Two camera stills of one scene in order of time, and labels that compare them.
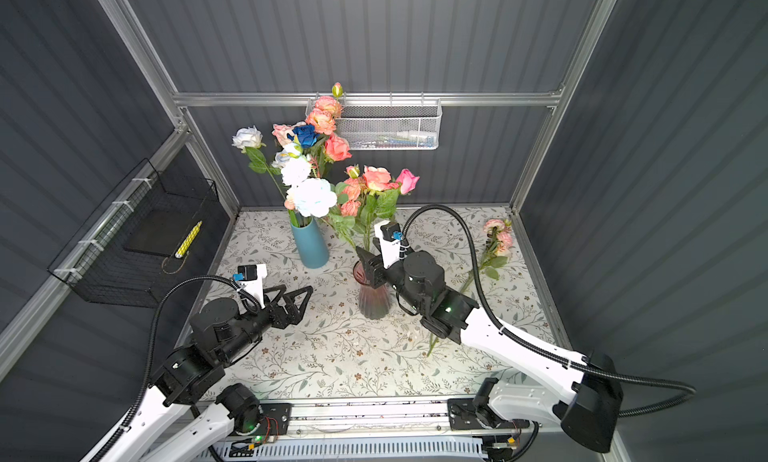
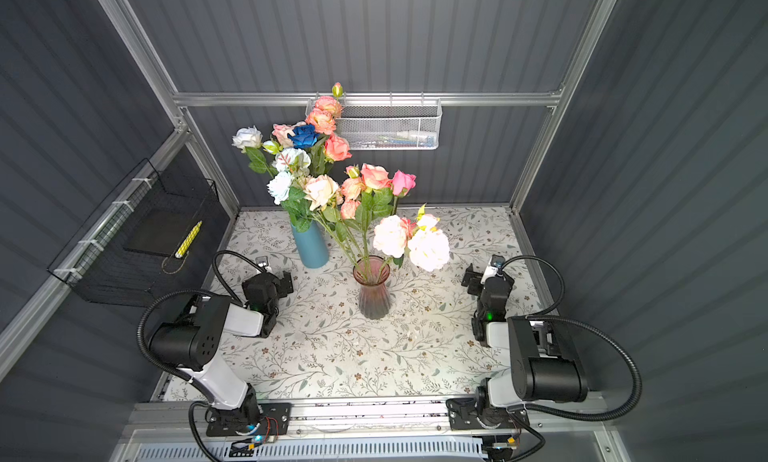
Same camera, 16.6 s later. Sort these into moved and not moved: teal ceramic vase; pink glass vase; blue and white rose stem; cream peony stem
Moved: cream peony stem
Not moved: teal ceramic vase; blue and white rose stem; pink glass vase
